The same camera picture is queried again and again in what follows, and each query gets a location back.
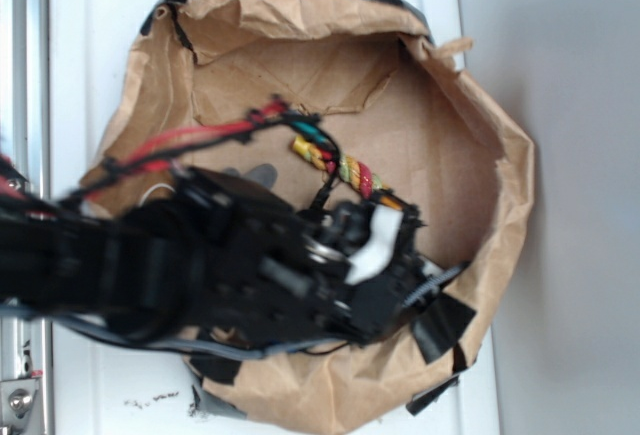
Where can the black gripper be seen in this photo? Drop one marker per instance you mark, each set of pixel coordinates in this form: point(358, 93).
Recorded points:
point(388, 282)

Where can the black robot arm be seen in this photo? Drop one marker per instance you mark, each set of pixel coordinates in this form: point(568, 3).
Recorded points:
point(221, 267)

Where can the black tape piece front left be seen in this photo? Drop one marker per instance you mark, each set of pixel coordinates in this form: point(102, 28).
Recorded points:
point(216, 369)

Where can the black tape piece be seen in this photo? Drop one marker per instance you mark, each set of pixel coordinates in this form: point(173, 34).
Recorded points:
point(438, 329)
point(216, 369)

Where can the brown paper bag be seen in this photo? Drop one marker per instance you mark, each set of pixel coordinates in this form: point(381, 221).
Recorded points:
point(230, 83)

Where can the black tape piece front right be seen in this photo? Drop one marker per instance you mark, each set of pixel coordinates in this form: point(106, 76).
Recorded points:
point(438, 329)

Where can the multicolored twisted rope toy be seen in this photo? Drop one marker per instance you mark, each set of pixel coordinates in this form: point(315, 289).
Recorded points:
point(349, 170)

